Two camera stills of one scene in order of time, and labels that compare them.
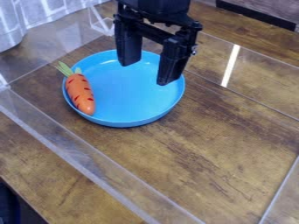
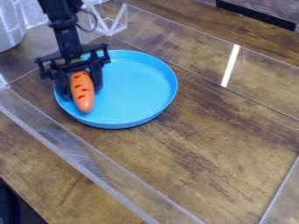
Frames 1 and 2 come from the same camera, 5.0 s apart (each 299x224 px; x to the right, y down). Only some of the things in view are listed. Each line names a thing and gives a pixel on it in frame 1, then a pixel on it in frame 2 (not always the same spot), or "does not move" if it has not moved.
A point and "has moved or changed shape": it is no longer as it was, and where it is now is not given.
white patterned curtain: (22, 15) does not move
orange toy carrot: (78, 89) has moved or changed shape
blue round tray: (128, 97) does not move
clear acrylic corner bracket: (101, 24) does not move
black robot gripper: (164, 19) to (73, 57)
